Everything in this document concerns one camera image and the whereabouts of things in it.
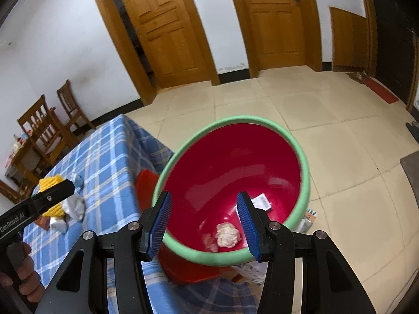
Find dark door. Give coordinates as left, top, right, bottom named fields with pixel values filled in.
left=367, top=0, right=419, bottom=105

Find wooden door with latch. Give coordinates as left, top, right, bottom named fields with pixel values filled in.
left=238, top=0, right=308, bottom=71

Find wooden door frame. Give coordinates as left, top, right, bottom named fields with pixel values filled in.
left=223, top=0, right=323, bottom=79
left=87, top=0, right=220, bottom=106

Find blue plaid tablecloth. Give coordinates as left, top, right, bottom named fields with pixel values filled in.
left=21, top=114, right=272, bottom=314

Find wooden dining table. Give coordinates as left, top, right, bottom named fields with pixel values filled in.
left=4, top=139, right=46, bottom=190

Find dark shoes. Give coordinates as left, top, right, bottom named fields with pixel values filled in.
left=406, top=122, right=419, bottom=144

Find red door mat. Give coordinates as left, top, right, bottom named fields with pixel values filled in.
left=362, top=78, right=400, bottom=104

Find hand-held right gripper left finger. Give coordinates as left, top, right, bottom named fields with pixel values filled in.
left=34, top=190, right=173, bottom=314

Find red plastic stool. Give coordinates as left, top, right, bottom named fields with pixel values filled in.
left=135, top=169, right=231, bottom=284

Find low wooden panel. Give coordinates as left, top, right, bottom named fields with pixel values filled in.
left=330, top=7, right=370, bottom=72

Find packet on floor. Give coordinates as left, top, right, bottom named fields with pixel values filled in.
left=296, top=208, right=319, bottom=233

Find red basin with green rim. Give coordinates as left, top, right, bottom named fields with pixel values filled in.
left=151, top=115, right=311, bottom=267

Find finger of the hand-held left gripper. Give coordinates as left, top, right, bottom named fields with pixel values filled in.
left=29, top=179, right=76, bottom=218

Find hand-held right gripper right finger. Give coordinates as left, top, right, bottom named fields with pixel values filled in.
left=236, top=191, right=377, bottom=314

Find wooden chair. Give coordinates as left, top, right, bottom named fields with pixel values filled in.
left=56, top=79, right=96, bottom=134
left=0, top=179, right=31, bottom=204
left=17, top=95, right=81, bottom=167

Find white tissue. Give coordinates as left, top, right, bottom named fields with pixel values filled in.
left=203, top=222, right=243, bottom=252

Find orange yellow snack packet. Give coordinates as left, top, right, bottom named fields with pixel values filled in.
left=35, top=174, right=66, bottom=230

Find grey floor mat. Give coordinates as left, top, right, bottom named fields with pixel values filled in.
left=400, top=150, right=419, bottom=203

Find cream paper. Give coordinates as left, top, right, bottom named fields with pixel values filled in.
left=49, top=192, right=86, bottom=233

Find person's left hand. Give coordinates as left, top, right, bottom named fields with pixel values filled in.
left=0, top=241, right=45, bottom=305

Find newspaper sheet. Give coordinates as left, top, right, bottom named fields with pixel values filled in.
left=234, top=262, right=267, bottom=284

